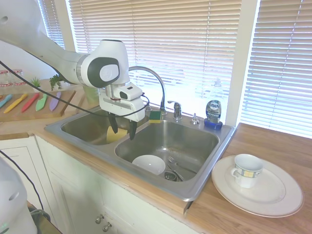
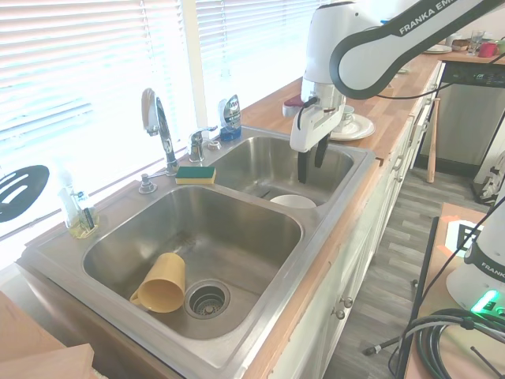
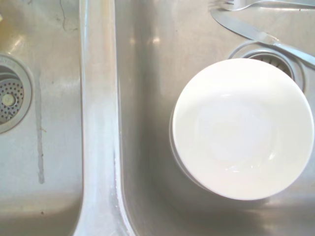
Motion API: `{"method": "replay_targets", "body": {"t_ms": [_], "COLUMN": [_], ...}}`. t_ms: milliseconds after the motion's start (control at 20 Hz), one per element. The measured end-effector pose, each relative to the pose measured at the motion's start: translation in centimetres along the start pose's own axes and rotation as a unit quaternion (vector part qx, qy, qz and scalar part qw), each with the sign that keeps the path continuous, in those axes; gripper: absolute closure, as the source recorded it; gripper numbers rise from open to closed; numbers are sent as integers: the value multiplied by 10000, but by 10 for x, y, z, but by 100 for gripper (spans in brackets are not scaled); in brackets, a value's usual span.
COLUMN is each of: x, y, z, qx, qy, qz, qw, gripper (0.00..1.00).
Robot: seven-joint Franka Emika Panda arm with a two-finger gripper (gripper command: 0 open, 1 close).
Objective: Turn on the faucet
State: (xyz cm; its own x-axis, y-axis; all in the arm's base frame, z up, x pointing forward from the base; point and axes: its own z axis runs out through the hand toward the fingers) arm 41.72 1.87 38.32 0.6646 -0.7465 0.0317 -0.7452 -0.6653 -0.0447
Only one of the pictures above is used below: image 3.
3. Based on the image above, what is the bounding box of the stainless steel double sink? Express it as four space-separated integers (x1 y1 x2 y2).
0 0 315 236

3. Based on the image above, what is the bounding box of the white bowl underneath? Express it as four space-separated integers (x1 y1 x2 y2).
168 105 210 191

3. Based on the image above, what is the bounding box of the white ceramic bowl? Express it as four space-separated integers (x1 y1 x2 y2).
172 58 315 201

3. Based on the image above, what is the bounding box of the silver table knife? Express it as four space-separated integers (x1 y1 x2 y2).
210 9 315 69

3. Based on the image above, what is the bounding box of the slotted sink drain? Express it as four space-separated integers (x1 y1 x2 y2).
227 40 308 95

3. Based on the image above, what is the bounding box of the silver fork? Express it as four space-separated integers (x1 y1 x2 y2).
213 0 315 11

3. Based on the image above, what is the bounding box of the perforated sink strainer drain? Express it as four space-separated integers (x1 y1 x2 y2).
0 53 34 135

